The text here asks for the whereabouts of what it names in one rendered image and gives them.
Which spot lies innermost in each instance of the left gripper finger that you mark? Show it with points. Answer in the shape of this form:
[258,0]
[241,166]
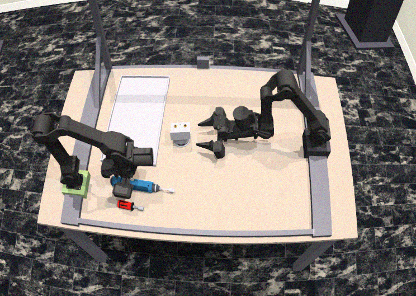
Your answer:
[208,122]
[206,145]

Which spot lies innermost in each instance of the blue cylindrical tool barrel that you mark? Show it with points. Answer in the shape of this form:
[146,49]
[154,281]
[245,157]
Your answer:
[141,185]

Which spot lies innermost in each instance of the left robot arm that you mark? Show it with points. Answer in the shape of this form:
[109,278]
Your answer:
[250,123]

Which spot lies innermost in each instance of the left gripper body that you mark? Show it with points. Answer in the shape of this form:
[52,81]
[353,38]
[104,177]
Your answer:
[218,147]

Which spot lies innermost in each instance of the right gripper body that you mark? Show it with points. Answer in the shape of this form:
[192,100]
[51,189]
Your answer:
[124,189]

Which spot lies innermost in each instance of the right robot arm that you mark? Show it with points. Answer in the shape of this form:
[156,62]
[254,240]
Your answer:
[118,151]

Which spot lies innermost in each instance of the grey metal l-shaped bracket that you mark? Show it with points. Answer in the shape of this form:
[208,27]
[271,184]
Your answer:
[176,134]

